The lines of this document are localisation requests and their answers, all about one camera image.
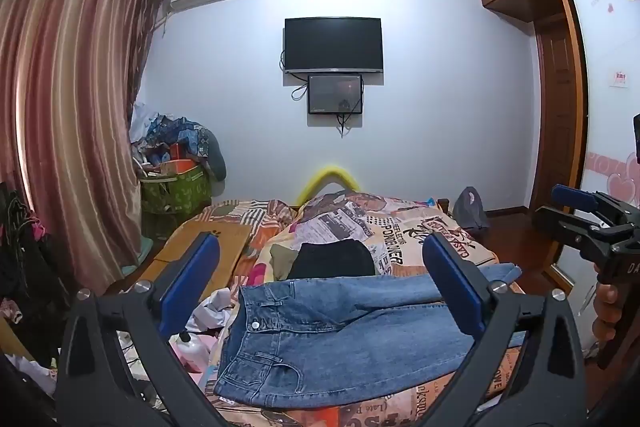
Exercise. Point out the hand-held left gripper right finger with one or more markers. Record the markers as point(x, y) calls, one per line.
point(450, 282)

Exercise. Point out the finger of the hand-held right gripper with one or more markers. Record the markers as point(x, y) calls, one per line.
point(567, 194)
point(555, 221)

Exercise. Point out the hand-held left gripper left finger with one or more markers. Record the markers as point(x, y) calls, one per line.
point(192, 282)

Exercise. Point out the blue denim pants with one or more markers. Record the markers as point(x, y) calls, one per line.
point(350, 337)

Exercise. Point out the person's right hand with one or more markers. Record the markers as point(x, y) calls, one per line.
point(607, 304)

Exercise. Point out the white crumpled cloth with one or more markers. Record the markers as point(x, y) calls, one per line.
point(210, 317)

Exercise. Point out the flattened cardboard box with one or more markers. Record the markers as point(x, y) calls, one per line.
point(200, 222)

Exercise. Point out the white bottle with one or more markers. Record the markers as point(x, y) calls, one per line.
point(192, 352)

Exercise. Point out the grey bag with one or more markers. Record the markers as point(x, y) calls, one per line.
point(470, 209)

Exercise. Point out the green storage basket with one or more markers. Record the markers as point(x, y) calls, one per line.
point(175, 194)

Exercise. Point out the olive folded garment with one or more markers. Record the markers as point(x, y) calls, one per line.
point(285, 262)

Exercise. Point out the printed blanket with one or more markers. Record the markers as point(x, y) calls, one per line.
point(350, 217)

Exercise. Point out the black folded garment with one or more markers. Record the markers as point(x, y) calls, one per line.
point(330, 259)

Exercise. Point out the pile of mixed clothes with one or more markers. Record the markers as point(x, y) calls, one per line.
point(190, 132)

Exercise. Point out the dark hanging clothes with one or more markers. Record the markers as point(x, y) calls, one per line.
point(30, 267)

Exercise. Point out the yellow foam tube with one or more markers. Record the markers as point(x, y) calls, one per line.
point(330, 171)

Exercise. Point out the pink striped curtain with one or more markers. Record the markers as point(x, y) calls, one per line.
point(65, 82)

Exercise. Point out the small black wall monitor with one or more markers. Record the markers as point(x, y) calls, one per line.
point(335, 94)

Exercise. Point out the black wall television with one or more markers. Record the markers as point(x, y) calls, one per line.
point(332, 44)

